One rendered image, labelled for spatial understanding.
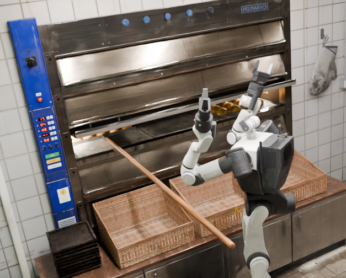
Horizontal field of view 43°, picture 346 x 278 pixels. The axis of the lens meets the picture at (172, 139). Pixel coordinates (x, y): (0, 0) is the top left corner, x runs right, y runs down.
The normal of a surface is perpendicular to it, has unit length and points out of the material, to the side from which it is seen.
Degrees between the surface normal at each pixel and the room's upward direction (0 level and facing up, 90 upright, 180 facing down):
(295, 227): 90
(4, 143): 90
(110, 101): 71
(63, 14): 90
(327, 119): 90
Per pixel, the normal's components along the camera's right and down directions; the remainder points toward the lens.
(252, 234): 0.14, 0.69
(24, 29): 0.44, 0.26
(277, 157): -0.56, 0.34
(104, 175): 0.37, -0.07
